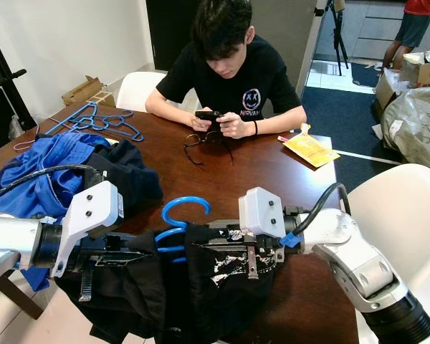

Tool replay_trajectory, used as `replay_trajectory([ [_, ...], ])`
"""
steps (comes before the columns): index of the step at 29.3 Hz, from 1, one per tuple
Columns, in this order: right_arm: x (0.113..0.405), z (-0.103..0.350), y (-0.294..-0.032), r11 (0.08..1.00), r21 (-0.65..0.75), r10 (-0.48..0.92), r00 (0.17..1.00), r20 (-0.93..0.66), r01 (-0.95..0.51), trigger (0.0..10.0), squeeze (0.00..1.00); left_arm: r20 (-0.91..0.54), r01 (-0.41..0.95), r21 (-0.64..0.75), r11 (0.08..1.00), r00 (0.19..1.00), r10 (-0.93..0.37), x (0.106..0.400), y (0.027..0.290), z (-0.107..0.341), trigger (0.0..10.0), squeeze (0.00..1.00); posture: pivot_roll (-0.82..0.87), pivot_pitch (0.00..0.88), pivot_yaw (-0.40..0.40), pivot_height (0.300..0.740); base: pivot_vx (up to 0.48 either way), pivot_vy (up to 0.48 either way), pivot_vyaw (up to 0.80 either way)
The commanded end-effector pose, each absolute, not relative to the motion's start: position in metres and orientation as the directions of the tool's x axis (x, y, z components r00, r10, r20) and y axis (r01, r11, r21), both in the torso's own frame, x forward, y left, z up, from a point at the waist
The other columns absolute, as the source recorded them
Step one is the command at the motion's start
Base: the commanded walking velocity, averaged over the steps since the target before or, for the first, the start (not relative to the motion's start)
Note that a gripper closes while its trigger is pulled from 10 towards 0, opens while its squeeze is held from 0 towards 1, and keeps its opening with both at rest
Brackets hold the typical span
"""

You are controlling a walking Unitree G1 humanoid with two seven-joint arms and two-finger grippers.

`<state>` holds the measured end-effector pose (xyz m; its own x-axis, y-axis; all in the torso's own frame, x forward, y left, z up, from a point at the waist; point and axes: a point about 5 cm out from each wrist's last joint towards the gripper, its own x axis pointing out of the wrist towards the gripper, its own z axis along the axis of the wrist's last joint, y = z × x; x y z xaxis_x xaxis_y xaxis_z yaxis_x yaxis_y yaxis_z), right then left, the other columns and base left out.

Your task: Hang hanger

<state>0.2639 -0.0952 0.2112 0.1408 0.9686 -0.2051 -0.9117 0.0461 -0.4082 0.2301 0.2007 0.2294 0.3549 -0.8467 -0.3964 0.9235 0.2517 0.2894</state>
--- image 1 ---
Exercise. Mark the white plastic chair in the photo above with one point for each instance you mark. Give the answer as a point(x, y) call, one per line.
point(136, 89)
point(401, 215)

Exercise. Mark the seated man black shirt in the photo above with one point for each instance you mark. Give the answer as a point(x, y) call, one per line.
point(229, 79)

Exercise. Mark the black crumpled garment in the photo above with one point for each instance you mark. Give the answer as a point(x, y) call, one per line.
point(132, 179)

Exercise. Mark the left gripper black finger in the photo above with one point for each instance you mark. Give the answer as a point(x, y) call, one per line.
point(145, 241)
point(142, 255)

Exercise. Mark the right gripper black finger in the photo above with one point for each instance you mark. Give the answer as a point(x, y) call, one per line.
point(215, 238)
point(213, 248)

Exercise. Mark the black door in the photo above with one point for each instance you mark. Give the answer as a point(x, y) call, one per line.
point(168, 32)

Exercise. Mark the blue mesh garment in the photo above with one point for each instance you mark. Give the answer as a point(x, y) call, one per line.
point(43, 172)

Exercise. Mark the yellow paper packet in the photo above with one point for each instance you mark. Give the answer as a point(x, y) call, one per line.
point(309, 149)

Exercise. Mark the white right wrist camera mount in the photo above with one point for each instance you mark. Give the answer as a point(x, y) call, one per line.
point(261, 211)

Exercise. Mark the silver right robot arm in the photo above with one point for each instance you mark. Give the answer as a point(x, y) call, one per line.
point(365, 272)

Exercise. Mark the black smartphone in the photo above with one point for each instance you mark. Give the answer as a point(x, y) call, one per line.
point(208, 115)

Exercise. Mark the blue plastic hanger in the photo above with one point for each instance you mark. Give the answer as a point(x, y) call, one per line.
point(68, 120)
point(188, 199)
point(132, 132)

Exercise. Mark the black tripod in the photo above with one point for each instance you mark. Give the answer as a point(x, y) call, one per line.
point(338, 29)

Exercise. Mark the brown wooden table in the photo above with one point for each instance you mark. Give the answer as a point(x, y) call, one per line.
point(272, 172)

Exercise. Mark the black eyeglasses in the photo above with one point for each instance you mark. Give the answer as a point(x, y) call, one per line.
point(193, 143)

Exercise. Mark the standing person red shirt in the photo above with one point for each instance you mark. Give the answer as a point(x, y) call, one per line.
point(414, 29)

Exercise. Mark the black metal stand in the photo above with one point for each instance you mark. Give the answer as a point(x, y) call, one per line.
point(3, 72)

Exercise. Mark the small open cardboard box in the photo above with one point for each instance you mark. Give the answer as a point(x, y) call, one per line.
point(82, 92)

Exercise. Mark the brown cardboard box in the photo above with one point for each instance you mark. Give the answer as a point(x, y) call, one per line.
point(385, 89)

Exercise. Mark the black t-shirt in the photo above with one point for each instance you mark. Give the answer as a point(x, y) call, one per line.
point(208, 301)

